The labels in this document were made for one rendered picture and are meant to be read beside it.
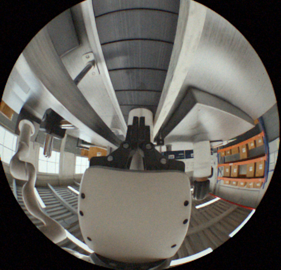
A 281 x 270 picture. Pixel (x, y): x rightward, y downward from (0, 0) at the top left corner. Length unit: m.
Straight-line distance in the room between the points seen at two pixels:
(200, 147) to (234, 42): 0.36
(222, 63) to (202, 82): 0.07
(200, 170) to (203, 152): 0.07
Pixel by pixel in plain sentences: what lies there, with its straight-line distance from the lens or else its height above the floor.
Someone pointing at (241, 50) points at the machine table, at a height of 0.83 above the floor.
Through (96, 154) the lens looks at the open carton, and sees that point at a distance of 2.01.
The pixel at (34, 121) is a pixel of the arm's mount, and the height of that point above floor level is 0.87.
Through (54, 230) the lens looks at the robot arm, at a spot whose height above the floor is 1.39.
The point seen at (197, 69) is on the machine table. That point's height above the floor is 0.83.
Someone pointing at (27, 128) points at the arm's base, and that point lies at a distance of 0.85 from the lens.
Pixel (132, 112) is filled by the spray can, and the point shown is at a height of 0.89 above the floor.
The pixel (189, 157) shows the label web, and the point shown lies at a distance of 0.58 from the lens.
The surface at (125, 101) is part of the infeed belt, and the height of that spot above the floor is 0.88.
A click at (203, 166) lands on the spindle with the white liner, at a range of 0.37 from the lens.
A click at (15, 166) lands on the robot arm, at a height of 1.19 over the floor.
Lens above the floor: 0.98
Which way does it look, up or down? 21 degrees down
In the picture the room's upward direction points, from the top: 177 degrees counter-clockwise
